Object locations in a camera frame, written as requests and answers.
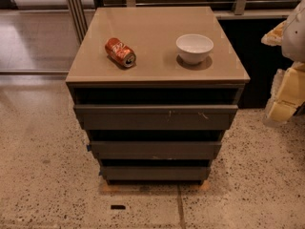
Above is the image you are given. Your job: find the grey middle drawer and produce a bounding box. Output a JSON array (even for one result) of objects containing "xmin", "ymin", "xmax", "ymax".
[{"xmin": 90, "ymin": 141, "xmax": 221, "ymax": 160}]

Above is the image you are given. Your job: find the grey drawer cabinet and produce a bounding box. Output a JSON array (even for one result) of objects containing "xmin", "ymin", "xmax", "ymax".
[{"xmin": 66, "ymin": 7, "xmax": 250, "ymax": 170}]

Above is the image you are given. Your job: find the grey drawer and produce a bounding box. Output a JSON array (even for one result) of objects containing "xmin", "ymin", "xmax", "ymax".
[
  {"xmin": 90, "ymin": 141, "xmax": 221, "ymax": 160},
  {"xmin": 100, "ymin": 166, "xmax": 211, "ymax": 180},
  {"xmin": 74, "ymin": 105, "xmax": 237, "ymax": 131}
]

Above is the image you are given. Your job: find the black floor marker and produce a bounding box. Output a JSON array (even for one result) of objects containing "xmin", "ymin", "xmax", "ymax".
[{"xmin": 111, "ymin": 204, "xmax": 126, "ymax": 210}]

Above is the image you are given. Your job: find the orange soda can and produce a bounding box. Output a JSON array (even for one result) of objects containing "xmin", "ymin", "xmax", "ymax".
[{"xmin": 105, "ymin": 37, "xmax": 136, "ymax": 68}]

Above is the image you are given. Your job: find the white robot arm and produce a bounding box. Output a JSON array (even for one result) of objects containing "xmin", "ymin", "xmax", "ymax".
[{"xmin": 261, "ymin": 0, "xmax": 305, "ymax": 127}]

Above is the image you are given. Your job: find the blue tape piece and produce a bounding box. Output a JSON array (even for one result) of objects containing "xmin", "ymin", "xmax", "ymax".
[{"xmin": 86, "ymin": 144, "xmax": 92, "ymax": 152}]

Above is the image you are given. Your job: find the metal railing frame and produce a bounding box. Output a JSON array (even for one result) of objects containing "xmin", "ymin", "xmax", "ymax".
[{"xmin": 62, "ymin": 0, "xmax": 305, "ymax": 45}]

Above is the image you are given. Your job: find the grey window ledge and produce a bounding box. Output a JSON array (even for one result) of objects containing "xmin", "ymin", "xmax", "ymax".
[{"xmin": 214, "ymin": 10, "xmax": 292, "ymax": 20}]

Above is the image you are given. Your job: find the grey bottom drawer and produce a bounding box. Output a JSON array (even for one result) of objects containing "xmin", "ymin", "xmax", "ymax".
[{"xmin": 100, "ymin": 166, "xmax": 211, "ymax": 180}]

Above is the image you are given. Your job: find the grey top drawer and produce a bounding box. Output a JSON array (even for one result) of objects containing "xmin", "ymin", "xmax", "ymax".
[{"xmin": 74, "ymin": 105, "xmax": 237, "ymax": 131}]

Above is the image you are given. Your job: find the white ceramic bowl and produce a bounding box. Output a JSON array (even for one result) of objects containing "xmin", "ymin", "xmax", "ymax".
[{"xmin": 176, "ymin": 34, "xmax": 214, "ymax": 65}]

